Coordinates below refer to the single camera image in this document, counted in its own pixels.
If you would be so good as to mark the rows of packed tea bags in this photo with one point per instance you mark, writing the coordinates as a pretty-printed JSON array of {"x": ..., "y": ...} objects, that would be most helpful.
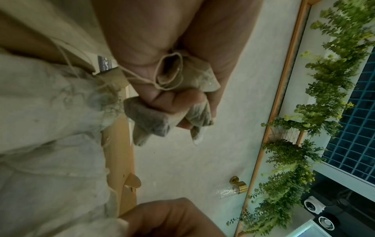
[{"x": 44, "y": 162}]

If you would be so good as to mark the bunch of tea bags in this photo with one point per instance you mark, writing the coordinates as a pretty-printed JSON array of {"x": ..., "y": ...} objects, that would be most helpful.
[{"x": 196, "y": 74}]

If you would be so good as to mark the brass wall lamp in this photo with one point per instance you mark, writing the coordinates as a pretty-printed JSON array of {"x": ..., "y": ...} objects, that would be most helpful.
[{"x": 241, "y": 186}]

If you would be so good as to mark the brown paper box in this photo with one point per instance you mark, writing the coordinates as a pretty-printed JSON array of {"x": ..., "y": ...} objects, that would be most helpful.
[{"x": 117, "y": 150}]

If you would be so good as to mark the wooden framed lattice board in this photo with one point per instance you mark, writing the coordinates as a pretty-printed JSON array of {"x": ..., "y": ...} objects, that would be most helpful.
[{"x": 285, "y": 134}]

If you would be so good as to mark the person's left hand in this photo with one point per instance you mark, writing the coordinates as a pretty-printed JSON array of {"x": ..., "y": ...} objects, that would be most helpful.
[{"x": 140, "y": 27}]

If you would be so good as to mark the green fern plants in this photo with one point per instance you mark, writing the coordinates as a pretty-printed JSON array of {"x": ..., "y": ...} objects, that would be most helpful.
[{"x": 331, "y": 76}]

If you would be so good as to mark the person's right hand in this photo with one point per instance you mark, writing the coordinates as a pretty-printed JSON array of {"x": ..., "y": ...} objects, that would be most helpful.
[{"x": 175, "y": 219}]

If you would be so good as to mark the blue grid window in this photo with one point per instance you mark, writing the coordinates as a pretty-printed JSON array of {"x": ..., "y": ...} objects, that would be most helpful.
[{"x": 354, "y": 127}]

